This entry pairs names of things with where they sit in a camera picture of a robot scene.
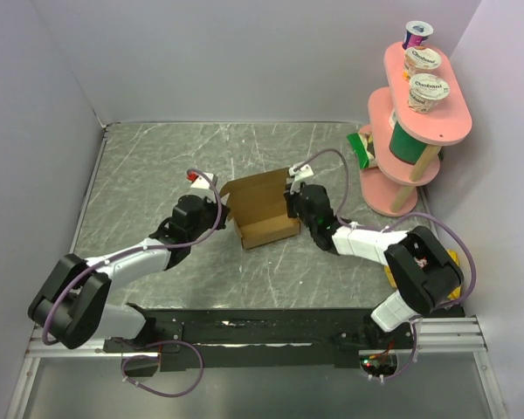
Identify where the yellow chip bag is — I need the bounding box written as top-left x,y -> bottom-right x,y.
383,250 -> 462,300

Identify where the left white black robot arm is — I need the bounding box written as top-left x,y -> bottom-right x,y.
28,195 -> 229,351

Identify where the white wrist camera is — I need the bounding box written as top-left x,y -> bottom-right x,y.
187,172 -> 218,190
286,164 -> 314,194

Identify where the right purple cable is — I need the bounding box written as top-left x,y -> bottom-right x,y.
294,148 -> 477,384

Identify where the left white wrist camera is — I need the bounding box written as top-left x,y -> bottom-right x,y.
187,172 -> 218,190

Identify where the pink three-tier shelf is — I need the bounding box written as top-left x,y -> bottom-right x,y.
360,42 -> 472,217

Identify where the green cylindrical can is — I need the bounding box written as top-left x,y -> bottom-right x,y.
390,110 -> 427,164

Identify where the brown cardboard box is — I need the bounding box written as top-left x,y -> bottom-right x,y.
220,168 -> 300,250

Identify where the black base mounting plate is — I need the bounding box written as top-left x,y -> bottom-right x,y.
102,307 -> 466,374

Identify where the chobani yogurt cup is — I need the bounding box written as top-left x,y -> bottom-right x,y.
408,73 -> 450,113
403,46 -> 442,81

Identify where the green snack bag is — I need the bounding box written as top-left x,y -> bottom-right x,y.
347,133 -> 377,170

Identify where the front Chobani yogurt cup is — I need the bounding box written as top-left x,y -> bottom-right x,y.
408,73 -> 450,113

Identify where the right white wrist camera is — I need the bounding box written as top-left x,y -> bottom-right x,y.
286,164 -> 314,194

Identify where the middle Chobani yogurt cup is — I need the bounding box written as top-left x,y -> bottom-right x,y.
403,46 -> 442,81

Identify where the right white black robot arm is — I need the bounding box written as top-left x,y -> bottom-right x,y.
284,184 -> 464,348

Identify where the purple lid yogurt cup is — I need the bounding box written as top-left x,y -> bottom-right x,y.
402,20 -> 434,50

